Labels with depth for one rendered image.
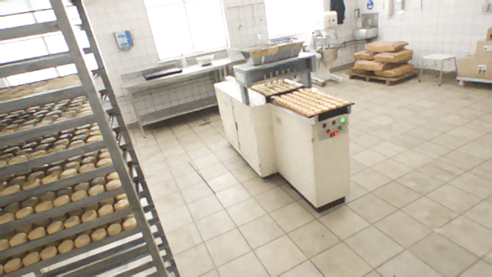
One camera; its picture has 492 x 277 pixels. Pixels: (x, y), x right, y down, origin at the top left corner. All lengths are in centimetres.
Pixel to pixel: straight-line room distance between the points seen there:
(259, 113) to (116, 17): 347
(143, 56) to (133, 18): 62
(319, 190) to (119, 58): 415
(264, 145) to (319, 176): 71
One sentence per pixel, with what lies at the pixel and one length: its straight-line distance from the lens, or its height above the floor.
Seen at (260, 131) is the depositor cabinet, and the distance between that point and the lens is 269.
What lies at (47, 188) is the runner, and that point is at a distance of 110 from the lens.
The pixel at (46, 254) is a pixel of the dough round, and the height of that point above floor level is 97.
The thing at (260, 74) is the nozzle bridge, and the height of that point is 110.
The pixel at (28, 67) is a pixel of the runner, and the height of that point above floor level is 159.
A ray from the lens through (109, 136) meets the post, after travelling 98.
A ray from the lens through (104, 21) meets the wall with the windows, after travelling 543.
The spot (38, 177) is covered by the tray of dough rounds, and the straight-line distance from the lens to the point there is 120.
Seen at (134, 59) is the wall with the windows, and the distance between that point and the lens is 546.
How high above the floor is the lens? 164
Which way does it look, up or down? 24 degrees down
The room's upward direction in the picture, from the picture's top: 9 degrees counter-clockwise
